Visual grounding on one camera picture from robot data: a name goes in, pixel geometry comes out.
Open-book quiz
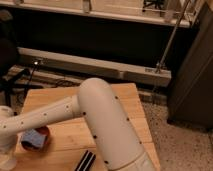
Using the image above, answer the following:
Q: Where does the black office chair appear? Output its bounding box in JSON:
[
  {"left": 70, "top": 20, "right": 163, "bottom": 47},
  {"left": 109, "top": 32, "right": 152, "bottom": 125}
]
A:
[{"left": 0, "top": 9, "right": 40, "bottom": 107}]

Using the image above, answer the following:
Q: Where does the wooden table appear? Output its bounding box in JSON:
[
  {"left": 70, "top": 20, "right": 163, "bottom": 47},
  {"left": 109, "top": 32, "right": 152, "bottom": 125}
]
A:
[{"left": 13, "top": 83, "right": 161, "bottom": 171}]

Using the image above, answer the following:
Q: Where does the black striped rectangular block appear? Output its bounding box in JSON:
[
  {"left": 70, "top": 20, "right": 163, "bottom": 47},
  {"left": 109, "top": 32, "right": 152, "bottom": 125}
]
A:
[{"left": 74, "top": 151, "right": 96, "bottom": 171}]

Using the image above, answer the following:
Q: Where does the long white radiator unit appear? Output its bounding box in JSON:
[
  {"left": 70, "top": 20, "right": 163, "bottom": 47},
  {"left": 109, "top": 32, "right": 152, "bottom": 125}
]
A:
[{"left": 18, "top": 47, "right": 172, "bottom": 87}]

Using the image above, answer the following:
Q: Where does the brown ceramic cup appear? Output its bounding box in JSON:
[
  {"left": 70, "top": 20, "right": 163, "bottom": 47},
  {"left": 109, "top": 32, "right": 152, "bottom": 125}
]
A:
[{"left": 20, "top": 127, "right": 50, "bottom": 151}]

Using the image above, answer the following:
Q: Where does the dark cabinet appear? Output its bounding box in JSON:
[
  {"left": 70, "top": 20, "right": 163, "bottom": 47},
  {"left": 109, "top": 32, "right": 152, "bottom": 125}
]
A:
[{"left": 167, "top": 0, "right": 213, "bottom": 130}]

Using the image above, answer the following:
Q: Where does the metal pole stand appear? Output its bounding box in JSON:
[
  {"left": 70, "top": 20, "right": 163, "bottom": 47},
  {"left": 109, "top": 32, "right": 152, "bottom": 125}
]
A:
[{"left": 155, "top": 0, "right": 191, "bottom": 73}]

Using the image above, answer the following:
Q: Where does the white round object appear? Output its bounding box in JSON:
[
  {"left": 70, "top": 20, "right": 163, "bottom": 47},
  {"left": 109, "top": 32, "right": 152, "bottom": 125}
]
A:
[{"left": 0, "top": 155, "right": 17, "bottom": 171}]

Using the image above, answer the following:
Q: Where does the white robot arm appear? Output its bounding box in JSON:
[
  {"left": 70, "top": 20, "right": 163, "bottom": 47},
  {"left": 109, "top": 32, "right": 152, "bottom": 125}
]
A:
[{"left": 0, "top": 78, "right": 156, "bottom": 171}]

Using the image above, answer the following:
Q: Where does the blue cloth in cup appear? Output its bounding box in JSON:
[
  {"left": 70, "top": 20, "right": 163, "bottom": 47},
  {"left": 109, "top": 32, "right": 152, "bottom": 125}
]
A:
[{"left": 21, "top": 129, "right": 46, "bottom": 148}]

